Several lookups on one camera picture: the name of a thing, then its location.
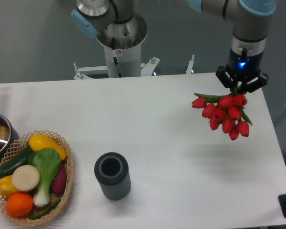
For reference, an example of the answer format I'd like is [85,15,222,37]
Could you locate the white metal base frame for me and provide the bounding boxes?
[73,54,195,80]

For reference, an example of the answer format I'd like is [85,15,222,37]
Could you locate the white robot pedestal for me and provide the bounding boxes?
[96,13,147,78]

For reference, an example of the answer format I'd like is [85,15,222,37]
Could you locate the green bok choy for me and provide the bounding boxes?
[28,148,61,207]

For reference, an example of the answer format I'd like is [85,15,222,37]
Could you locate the yellow squash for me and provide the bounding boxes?
[29,134,67,161]

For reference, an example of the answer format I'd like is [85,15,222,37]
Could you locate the dark grey ribbed vase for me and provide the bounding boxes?
[94,152,131,201]

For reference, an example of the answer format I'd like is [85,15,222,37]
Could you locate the beige round disc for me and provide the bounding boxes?
[12,165,40,192]

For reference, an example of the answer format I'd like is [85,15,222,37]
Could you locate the purple sweet potato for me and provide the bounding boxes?
[51,164,67,195]

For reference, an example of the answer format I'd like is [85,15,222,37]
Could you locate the green cucumber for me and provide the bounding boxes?
[0,145,33,179]

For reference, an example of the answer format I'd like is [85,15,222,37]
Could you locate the green chili pepper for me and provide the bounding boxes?
[29,198,61,220]

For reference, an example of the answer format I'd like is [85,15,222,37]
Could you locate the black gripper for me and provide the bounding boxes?
[215,49,268,93]

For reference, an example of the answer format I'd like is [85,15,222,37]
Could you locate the red tulip bouquet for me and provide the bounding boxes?
[192,85,253,141]

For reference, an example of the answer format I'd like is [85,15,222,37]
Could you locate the orange fruit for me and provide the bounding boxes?
[6,192,33,218]

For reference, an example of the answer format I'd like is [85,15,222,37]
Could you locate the yellow bell pepper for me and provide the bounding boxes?
[0,175,20,198]

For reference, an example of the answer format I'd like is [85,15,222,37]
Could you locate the woven wicker basket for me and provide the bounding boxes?
[0,130,73,227]

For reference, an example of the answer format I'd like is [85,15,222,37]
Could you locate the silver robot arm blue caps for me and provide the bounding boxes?
[71,0,276,94]

